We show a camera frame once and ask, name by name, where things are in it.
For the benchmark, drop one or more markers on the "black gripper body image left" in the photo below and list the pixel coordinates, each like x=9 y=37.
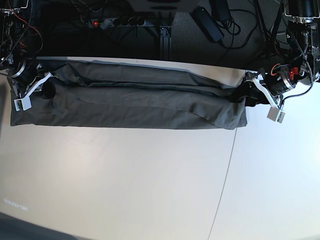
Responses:
x=24 y=74

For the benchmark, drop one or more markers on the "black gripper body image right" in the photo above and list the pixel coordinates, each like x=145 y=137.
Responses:
x=275 y=84

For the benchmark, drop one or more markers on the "grey T-shirt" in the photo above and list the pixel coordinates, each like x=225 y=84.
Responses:
x=105 y=95

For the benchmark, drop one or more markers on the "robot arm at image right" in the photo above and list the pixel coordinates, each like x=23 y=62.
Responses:
x=294 y=39

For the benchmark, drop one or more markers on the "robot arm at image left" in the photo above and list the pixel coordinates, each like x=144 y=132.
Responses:
x=20 y=42

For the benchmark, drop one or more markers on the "black tripod stand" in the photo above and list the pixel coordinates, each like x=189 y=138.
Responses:
x=262 y=30

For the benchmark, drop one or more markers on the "black power adapter brick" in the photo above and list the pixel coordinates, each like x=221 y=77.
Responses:
x=206 y=24

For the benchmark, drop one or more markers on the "black power strip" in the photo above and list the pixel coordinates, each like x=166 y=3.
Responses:
x=104 y=23

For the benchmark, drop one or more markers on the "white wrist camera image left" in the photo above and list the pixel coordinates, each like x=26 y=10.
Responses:
x=22 y=104

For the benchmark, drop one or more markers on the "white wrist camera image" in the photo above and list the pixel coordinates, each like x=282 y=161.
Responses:
x=276 y=115
x=22 y=104

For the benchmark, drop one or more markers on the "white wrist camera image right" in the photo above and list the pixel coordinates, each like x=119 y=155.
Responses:
x=276 y=115

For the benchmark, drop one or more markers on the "aluminium frame post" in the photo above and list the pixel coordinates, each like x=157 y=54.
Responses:
x=165 y=43

